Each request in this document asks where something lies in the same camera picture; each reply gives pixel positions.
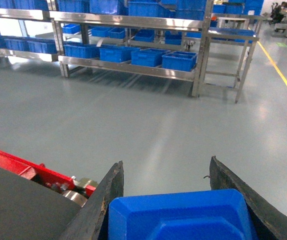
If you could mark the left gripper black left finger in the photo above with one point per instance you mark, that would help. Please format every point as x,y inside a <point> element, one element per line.
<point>92,221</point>

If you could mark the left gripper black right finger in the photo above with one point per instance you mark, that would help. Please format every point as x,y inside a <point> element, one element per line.
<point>269,223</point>

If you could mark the blue bottle-shaped plastic part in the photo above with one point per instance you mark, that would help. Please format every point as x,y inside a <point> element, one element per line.
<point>200,215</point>

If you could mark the blue bin shelf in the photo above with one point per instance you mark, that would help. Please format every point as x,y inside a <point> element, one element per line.
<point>79,50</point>
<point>117,54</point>

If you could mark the empty blue plastic bin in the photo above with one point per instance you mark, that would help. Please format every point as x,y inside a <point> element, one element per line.
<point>151,57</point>

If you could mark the blue bin with red bags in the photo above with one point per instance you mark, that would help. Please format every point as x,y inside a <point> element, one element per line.
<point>179,60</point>

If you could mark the stainless steel shelf rack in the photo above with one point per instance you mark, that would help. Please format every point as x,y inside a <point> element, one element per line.
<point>144,24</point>

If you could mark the stainless steel side table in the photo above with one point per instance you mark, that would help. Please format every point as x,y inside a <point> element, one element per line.
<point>228,54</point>

